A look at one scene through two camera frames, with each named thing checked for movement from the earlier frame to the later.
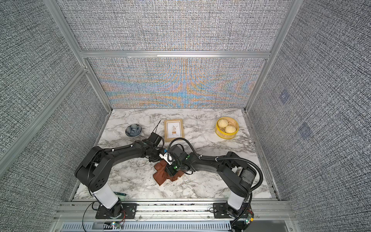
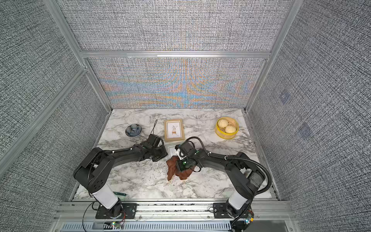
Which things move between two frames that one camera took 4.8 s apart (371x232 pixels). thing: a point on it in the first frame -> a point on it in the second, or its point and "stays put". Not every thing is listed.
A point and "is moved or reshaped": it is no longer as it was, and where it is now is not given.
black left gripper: [152, 160] stays put
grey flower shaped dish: [134, 130] stays put
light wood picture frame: [173, 129] stays put
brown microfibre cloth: [161, 174] is moved or reshaped
